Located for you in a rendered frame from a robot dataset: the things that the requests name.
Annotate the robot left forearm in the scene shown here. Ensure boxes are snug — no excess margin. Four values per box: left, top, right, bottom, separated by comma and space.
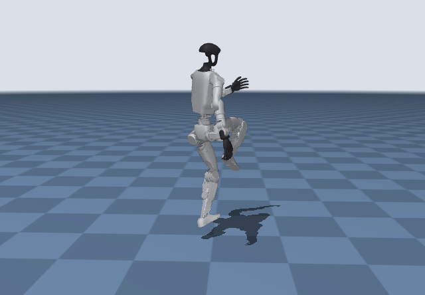
222, 87, 232, 97

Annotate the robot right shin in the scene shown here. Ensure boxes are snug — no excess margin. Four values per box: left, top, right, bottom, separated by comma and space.
230, 121, 247, 157

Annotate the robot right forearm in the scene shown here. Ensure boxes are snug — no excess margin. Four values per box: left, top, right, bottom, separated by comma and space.
214, 100, 229, 136

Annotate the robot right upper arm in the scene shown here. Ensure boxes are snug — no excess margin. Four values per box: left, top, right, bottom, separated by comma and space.
210, 74, 224, 111

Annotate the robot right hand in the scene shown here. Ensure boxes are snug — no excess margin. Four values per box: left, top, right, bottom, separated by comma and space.
219, 130, 233, 160

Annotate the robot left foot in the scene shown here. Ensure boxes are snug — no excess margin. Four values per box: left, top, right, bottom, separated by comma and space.
197, 214, 221, 227

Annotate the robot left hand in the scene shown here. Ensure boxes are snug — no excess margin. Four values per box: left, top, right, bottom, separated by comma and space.
225, 76, 249, 92

